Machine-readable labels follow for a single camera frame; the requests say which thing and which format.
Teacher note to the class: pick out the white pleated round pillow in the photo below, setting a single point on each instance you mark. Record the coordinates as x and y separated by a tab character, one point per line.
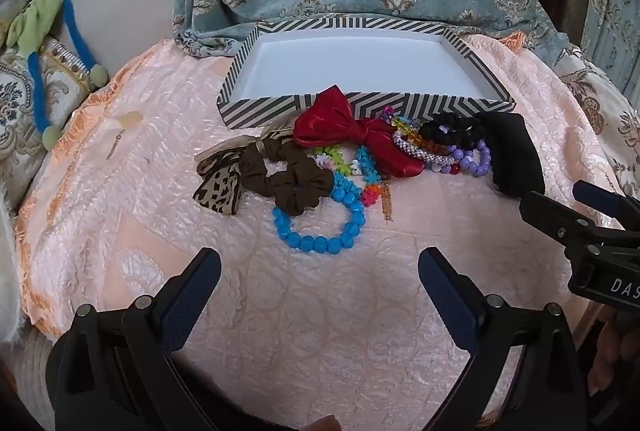
35	376

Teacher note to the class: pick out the brown scrunchie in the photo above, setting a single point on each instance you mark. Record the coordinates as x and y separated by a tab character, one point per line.
290	191

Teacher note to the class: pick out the striped shallow box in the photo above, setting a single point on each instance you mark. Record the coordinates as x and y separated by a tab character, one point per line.
350	61

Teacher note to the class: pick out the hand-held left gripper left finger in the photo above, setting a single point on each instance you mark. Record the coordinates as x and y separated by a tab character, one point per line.
192	296

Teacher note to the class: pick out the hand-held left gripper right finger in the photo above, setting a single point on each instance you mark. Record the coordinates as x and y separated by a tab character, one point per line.
447	296

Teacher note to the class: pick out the green and blue plush toy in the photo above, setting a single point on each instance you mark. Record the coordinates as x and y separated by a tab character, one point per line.
35	21

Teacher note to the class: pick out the black cloth headband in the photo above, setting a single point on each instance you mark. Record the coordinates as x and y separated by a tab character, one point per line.
515	161

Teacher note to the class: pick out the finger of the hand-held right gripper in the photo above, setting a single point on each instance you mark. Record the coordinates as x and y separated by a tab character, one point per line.
545	211
600	201

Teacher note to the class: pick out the leopard print bow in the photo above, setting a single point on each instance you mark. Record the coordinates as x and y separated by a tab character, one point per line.
215	191

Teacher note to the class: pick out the pink quilted bedspread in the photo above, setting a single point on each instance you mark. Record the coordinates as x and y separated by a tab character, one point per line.
300	336

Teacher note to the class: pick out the thin black scrunchie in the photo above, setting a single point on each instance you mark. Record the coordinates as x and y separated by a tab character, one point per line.
450	136

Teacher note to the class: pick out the red satin bow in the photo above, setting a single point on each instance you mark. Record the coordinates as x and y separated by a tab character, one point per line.
325	116

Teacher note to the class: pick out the person's right hand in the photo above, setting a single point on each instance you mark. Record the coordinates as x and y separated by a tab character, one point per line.
610	346

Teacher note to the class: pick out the person's left hand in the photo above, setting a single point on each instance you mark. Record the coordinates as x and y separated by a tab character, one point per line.
322	425

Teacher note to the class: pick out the cream damask cushion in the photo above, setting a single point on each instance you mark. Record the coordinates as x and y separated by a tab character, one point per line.
15	111

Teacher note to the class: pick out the cream floral fabric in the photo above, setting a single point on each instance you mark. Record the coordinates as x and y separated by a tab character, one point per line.
600	101

